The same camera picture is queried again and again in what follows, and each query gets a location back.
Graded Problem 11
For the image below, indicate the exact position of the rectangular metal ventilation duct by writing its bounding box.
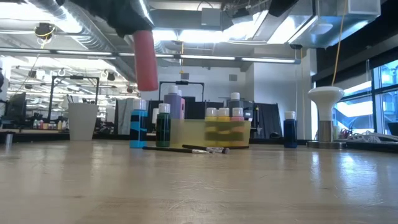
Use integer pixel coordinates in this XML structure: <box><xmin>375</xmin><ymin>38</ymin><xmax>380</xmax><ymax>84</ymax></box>
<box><xmin>287</xmin><ymin>0</ymin><xmax>382</xmax><ymax>50</ymax></box>

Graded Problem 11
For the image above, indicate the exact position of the large coral red paint bottle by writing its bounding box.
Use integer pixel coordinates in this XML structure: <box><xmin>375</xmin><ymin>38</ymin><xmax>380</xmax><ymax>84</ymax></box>
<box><xmin>132</xmin><ymin>30</ymin><xmax>160</xmax><ymax>92</ymax></box>

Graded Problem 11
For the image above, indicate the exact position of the white coiled cable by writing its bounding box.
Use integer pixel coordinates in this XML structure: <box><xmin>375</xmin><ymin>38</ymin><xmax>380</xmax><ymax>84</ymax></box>
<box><xmin>341</xmin><ymin>129</ymin><xmax>398</xmax><ymax>144</ymax></box>

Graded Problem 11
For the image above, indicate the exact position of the large purple paint bottle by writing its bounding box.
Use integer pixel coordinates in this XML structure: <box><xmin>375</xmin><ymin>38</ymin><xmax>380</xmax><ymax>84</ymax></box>
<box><xmin>163</xmin><ymin>85</ymin><xmax>183</xmax><ymax>121</ymax></box>

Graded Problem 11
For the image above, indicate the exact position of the black ceiling device yellow cable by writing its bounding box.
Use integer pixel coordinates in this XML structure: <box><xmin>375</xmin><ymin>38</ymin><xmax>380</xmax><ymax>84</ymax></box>
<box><xmin>33</xmin><ymin>21</ymin><xmax>57</xmax><ymax>40</ymax></box>

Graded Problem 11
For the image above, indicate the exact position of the yellow translucent plastic bin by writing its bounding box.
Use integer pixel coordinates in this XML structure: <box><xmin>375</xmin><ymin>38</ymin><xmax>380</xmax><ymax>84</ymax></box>
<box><xmin>154</xmin><ymin>118</ymin><xmax>252</xmax><ymax>149</ymax></box>

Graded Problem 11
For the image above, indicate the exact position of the small green paint bottle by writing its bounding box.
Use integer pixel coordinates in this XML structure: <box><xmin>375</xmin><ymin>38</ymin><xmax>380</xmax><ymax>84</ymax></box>
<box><xmin>155</xmin><ymin>103</ymin><xmax>172</xmax><ymax>148</ymax></box>

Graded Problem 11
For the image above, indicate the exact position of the long tube light bar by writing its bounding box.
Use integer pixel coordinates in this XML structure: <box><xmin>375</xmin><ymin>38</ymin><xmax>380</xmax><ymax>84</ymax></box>
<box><xmin>0</xmin><ymin>47</ymin><xmax>302</xmax><ymax>65</ymax></box>

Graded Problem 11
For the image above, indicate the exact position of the small blue paint bottle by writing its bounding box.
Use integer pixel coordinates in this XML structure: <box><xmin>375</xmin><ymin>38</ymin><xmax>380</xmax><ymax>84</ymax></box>
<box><xmin>129</xmin><ymin>98</ymin><xmax>149</xmax><ymax>149</ymax></box>

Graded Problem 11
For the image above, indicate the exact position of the grey plastic cup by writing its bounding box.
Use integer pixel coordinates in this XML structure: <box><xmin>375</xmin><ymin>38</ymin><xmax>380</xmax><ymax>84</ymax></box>
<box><xmin>67</xmin><ymin>102</ymin><xmax>100</xmax><ymax>141</ymax></box>

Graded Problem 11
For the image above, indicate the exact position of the yellow hanging cord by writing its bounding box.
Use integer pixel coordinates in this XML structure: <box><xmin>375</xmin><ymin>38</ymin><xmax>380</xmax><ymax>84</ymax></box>
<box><xmin>330</xmin><ymin>0</ymin><xmax>348</xmax><ymax>87</ymax></box>

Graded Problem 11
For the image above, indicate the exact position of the small yellow paint bottle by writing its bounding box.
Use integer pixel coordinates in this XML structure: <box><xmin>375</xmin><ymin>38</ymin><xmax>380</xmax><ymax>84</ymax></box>
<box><xmin>205</xmin><ymin>107</ymin><xmax>218</xmax><ymax>147</ymax></box>
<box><xmin>217</xmin><ymin>107</ymin><xmax>231</xmax><ymax>147</ymax></box>

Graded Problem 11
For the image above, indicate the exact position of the small pink paint bottle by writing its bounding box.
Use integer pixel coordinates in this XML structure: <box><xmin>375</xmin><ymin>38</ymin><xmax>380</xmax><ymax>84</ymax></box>
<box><xmin>231</xmin><ymin>107</ymin><xmax>246</xmax><ymax>147</ymax></box>

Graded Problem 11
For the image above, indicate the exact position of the round silver ventilation duct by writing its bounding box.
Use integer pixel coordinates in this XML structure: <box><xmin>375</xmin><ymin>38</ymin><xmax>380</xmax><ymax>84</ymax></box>
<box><xmin>26</xmin><ymin>0</ymin><xmax>147</xmax><ymax>84</ymax></box>

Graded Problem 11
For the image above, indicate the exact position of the large grey paint bottle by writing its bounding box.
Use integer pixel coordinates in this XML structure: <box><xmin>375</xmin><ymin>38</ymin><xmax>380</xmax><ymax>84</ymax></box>
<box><xmin>228</xmin><ymin>92</ymin><xmax>244</xmax><ymax>110</ymax></box>

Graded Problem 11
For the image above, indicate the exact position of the large light pink paint bottle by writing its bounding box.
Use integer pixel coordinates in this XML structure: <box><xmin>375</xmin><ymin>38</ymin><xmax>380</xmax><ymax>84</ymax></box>
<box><xmin>177</xmin><ymin>89</ymin><xmax>186</xmax><ymax>121</ymax></box>

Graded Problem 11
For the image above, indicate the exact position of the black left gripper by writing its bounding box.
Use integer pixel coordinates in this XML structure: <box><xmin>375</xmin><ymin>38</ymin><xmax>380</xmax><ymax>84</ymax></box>
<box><xmin>70</xmin><ymin>0</ymin><xmax>154</xmax><ymax>38</ymax></box>

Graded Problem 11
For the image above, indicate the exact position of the small dark purple paint bottle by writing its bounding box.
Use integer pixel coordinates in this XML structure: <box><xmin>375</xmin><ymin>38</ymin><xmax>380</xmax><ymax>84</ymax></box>
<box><xmin>283</xmin><ymin>111</ymin><xmax>298</xmax><ymax>149</ymax></box>

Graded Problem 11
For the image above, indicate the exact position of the black gantry frame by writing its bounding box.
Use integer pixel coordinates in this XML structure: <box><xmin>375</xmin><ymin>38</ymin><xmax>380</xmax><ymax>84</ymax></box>
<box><xmin>159</xmin><ymin>80</ymin><xmax>205</xmax><ymax>102</ymax></box>
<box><xmin>47</xmin><ymin>75</ymin><xmax>101</xmax><ymax>125</ymax></box>

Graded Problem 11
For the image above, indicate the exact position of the dark computer monitor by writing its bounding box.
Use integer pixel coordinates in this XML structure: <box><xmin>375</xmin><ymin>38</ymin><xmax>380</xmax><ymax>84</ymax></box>
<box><xmin>3</xmin><ymin>91</ymin><xmax>27</xmax><ymax>119</ymax></box>

